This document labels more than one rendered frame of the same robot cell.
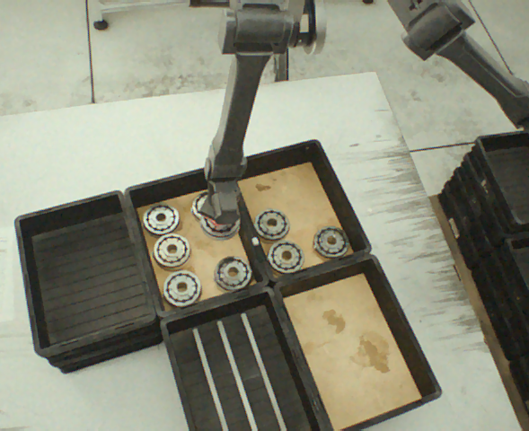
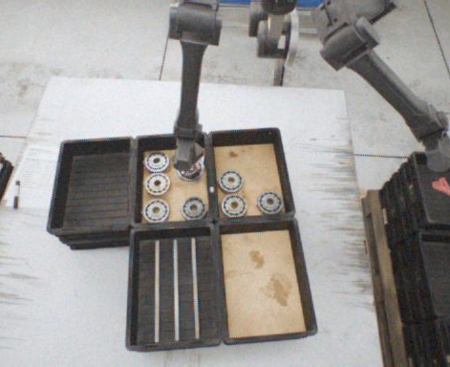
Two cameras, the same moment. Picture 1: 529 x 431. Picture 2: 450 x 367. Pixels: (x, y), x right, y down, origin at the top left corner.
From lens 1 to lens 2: 0.27 m
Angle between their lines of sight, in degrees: 9
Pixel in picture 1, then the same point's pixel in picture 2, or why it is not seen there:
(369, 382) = (269, 310)
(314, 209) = (266, 177)
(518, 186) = (439, 195)
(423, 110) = (385, 128)
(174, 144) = not seen: hidden behind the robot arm
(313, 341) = (237, 269)
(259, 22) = (194, 16)
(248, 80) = (190, 62)
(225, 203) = (181, 155)
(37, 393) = (52, 258)
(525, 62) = not seen: outside the picture
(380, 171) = (327, 161)
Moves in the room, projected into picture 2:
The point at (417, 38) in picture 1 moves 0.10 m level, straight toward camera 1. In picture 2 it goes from (329, 50) to (304, 75)
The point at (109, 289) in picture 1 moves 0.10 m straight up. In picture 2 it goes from (110, 201) to (103, 189)
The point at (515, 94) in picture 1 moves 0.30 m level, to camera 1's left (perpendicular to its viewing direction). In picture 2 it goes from (417, 113) to (304, 80)
